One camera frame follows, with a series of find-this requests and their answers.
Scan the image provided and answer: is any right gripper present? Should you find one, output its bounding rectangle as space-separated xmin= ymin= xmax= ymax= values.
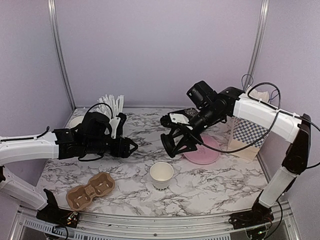
xmin=167 ymin=103 xmax=224 ymax=155

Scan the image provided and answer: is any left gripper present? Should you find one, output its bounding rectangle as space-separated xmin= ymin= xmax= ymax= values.
xmin=84 ymin=135 xmax=139 ymax=159

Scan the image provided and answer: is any pink plate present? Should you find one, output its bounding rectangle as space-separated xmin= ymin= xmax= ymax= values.
xmin=183 ymin=135 xmax=220 ymax=165

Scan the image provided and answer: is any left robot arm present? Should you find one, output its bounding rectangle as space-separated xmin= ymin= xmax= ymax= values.
xmin=0 ymin=112 xmax=138 ymax=223

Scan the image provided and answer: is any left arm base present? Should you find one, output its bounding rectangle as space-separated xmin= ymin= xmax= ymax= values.
xmin=36 ymin=189 xmax=80 ymax=229

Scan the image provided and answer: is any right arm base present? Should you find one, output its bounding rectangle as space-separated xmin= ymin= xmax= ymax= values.
xmin=228 ymin=210 xmax=274 ymax=230

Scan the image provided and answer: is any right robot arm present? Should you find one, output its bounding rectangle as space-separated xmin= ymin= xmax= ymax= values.
xmin=160 ymin=80 xmax=314 ymax=224

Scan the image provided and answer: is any black patterned square plate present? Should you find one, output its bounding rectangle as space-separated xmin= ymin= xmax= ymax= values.
xmin=174 ymin=107 xmax=199 ymax=119

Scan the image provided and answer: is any bundle of white wrapped straws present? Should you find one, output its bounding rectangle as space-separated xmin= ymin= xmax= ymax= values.
xmin=97 ymin=94 xmax=125 ymax=119

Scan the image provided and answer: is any stack of white paper cups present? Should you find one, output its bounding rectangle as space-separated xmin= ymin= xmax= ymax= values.
xmin=69 ymin=116 xmax=84 ymax=130

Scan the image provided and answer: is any checkered paper bag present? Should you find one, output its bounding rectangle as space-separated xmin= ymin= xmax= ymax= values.
xmin=227 ymin=74 xmax=279 ymax=161

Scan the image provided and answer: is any brown cardboard cup carrier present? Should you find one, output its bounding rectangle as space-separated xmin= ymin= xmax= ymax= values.
xmin=66 ymin=172 xmax=116 ymax=211

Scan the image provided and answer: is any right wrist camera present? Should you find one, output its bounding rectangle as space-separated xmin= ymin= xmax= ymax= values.
xmin=169 ymin=112 xmax=193 ymax=130

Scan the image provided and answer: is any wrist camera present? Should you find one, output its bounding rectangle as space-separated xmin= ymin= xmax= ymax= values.
xmin=169 ymin=112 xmax=193 ymax=130
xmin=109 ymin=116 xmax=123 ymax=139

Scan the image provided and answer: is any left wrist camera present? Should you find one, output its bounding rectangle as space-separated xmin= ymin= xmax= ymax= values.
xmin=109 ymin=116 xmax=123 ymax=139

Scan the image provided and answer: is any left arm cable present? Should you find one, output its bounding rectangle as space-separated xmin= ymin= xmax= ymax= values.
xmin=37 ymin=102 xmax=113 ymax=138

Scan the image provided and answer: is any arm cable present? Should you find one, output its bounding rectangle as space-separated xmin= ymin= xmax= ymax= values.
xmin=187 ymin=81 xmax=282 ymax=154
xmin=37 ymin=102 xmax=113 ymax=138

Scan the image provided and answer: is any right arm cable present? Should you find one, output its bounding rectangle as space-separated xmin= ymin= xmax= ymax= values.
xmin=187 ymin=81 xmax=282 ymax=154

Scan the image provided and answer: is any right aluminium post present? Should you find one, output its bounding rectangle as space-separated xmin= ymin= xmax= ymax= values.
xmin=247 ymin=0 xmax=270 ymax=76

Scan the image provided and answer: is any aluminium post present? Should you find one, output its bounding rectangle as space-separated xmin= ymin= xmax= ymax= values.
xmin=47 ymin=0 xmax=76 ymax=111
xmin=247 ymin=0 xmax=270 ymax=76

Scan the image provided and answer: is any aluminium front rail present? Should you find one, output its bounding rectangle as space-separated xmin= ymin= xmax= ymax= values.
xmin=8 ymin=201 xmax=301 ymax=240

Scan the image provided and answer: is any left aluminium post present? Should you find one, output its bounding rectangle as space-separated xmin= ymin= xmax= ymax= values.
xmin=47 ymin=0 xmax=76 ymax=111

